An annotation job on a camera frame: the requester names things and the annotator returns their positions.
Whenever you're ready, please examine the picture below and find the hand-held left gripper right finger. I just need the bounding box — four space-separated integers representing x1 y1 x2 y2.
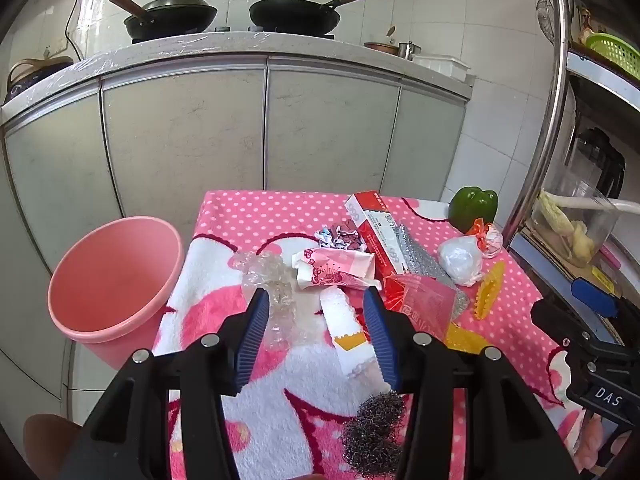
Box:
362 287 581 480

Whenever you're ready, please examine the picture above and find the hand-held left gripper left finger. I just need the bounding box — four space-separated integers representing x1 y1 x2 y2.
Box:
60 287 271 480

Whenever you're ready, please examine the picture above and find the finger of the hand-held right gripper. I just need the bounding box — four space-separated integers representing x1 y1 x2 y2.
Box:
570 277 623 320
530 299 627 350

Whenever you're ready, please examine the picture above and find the yellow scouring sponge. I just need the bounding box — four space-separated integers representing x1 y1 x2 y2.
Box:
472 260 507 321
444 322 493 356

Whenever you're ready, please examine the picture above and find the red toothpaste box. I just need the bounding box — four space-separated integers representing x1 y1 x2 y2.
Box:
344 191 416 283

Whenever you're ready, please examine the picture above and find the orange white snack wrapper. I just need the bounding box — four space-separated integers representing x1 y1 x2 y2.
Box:
467 217 507 261

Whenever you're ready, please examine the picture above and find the white plastic bag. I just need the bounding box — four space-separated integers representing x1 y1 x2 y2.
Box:
438 235 484 288

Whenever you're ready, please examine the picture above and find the pink plastic bucket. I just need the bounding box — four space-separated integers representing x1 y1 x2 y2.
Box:
48 216 183 368

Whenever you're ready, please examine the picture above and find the person's right hand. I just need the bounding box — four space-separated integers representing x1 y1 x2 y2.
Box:
575 410 632 473

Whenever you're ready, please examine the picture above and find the white paper box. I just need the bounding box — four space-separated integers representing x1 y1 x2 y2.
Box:
320 287 386 381

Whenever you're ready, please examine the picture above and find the clear plastic container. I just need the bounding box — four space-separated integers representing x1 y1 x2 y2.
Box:
531 172 621 268

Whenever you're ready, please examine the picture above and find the red transparent plastic bag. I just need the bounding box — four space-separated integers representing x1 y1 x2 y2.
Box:
382 272 458 343

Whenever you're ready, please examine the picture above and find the clear crumpled plastic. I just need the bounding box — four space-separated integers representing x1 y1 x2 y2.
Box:
229 252 311 352

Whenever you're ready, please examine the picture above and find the pink floral paper packet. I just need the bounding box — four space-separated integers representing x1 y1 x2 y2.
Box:
292 247 383 293

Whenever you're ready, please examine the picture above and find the silver scouring pad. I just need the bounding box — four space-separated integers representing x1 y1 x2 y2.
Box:
395 222 471 321

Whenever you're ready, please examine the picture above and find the white vegetable stalk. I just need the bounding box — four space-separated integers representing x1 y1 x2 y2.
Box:
550 192 640 217

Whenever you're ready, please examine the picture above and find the red crumpled wrapper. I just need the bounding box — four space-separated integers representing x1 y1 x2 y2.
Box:
334 220 366 251

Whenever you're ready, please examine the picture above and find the steel wool scourer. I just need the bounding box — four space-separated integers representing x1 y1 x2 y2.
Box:
341 391 408 478

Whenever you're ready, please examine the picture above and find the pink dotted printed blanket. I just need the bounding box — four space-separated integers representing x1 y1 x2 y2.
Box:
150 190 601 480

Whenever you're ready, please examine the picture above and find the black blender jar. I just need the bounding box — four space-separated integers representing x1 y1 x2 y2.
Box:
570 127 627 201

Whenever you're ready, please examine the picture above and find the green bell pepper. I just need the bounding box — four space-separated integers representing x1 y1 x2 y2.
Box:
447 186 499 235

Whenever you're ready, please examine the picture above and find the metal rack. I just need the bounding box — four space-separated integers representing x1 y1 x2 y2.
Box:
500 0 640 341

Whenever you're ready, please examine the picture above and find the kitchen counter cabinet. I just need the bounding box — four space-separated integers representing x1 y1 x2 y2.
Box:
0 30 476 411

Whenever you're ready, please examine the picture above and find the brown stool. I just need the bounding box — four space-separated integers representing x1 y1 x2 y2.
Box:
22 414 83 461

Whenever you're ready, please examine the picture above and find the green plastic basket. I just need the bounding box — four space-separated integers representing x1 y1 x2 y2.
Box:
585 33 640 81

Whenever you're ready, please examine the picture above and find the white plastic container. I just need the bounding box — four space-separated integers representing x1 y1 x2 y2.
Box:
412 54 472 81

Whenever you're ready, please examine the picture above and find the gas stove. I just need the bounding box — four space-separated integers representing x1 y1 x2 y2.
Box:
130 24 337 45

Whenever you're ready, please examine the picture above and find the dark patterned pot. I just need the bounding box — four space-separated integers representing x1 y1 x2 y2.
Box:
5 56 75 103

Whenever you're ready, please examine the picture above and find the wire strainer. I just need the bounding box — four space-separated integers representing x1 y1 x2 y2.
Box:
536 0 557 43

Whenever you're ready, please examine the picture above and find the black wok curved wooden handle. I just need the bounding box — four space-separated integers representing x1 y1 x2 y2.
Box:
248 0 395 37

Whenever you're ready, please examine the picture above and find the black wok straight wooden handle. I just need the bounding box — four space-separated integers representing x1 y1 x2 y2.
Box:
106 0 219 41

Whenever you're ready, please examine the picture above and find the power cord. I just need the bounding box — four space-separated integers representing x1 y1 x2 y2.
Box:
65 0 86 61

